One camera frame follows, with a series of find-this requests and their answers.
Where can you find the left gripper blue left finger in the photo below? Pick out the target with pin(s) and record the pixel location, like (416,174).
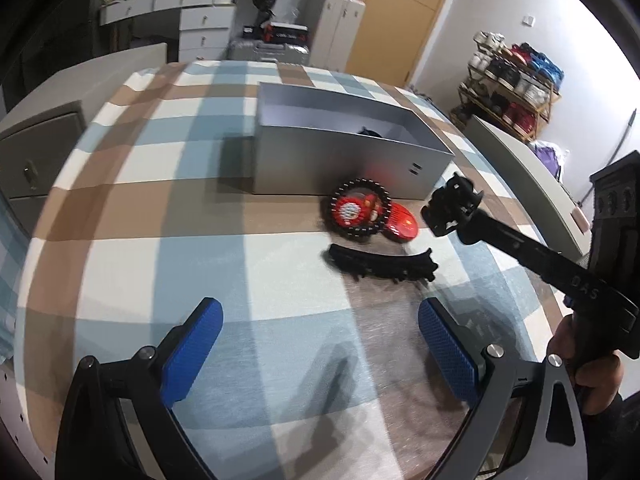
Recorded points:
(94,441)

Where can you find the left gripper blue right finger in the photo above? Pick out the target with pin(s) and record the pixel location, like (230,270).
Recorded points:
(546,440)

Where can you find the small black hair clip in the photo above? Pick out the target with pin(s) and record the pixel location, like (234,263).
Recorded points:
(451,206)

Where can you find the red China pin badge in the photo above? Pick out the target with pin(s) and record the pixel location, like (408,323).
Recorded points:
(402,226)

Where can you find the long black banana clip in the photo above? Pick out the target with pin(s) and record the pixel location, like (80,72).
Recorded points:
(360,264)

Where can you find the black hair claw clip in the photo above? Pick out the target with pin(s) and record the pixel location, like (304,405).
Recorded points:
(369,132)

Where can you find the person's right hand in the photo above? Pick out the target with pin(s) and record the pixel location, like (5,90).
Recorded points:
(601,377)

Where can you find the plaid checkered tablecloth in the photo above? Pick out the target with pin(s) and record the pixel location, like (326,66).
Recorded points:
(315,375)

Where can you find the wooden shoe rack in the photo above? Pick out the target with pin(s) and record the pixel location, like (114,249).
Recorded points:
(512,86)

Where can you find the grey open cardboard box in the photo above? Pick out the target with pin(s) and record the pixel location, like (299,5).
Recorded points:
(306,143)

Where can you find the wooden door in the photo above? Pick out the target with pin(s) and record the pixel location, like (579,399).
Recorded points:
(391,38)

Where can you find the silver flat suitcase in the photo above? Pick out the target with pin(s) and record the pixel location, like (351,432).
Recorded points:
(259,51)

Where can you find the black box on suitcase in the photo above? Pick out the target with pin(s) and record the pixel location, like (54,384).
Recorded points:
(277,33)

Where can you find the white drawer desk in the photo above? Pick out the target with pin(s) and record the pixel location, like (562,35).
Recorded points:
(204,26)

